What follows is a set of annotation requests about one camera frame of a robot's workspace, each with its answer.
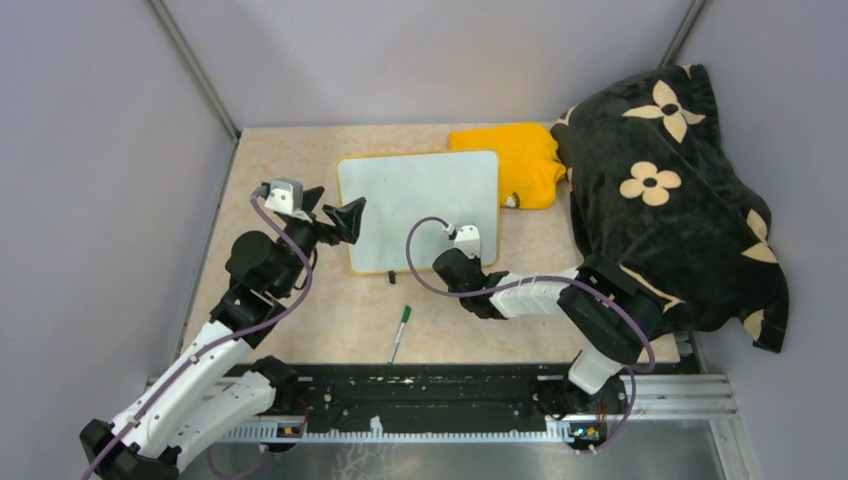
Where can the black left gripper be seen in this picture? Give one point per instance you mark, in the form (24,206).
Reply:
(346,218)

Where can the white marker pen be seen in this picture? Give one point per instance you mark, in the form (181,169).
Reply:
(396,344)

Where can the yellow-framed whiteboard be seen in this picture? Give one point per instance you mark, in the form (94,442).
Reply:
(460,187)

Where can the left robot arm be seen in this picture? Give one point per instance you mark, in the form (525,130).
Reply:
(162,432)

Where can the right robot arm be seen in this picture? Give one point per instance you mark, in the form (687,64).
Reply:
(617,314)

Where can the folded yellow cloth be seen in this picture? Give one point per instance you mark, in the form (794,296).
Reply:
(529,168)

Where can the black floral blanket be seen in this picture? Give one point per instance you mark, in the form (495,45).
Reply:
(652,190)

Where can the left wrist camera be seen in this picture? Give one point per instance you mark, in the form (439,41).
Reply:
(282,195)

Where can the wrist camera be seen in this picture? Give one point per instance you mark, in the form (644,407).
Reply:
(465,237)
(282,195)

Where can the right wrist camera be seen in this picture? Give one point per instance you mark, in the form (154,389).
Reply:
(465,237)

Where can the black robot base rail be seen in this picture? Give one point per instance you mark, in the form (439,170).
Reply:
(459,403)

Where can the left metal corner post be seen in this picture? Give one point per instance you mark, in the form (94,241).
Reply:
(193,67)

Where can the metal corner post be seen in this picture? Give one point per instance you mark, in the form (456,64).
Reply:
(193,67)
(682,33)

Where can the right metal corner post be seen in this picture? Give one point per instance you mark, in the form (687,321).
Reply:
(682,33)

